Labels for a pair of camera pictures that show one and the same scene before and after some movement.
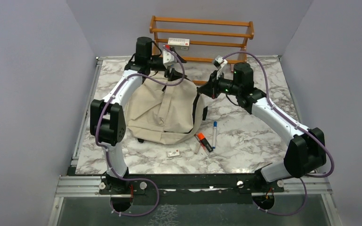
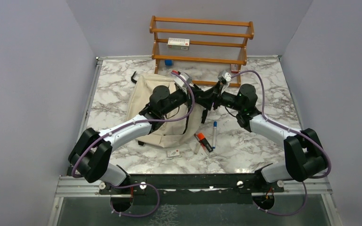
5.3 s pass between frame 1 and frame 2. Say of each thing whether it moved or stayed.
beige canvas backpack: moved
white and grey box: stayed
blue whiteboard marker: stayed
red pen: stayed
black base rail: stayed
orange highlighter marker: stayed
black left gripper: moved
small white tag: stayed
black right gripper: moved
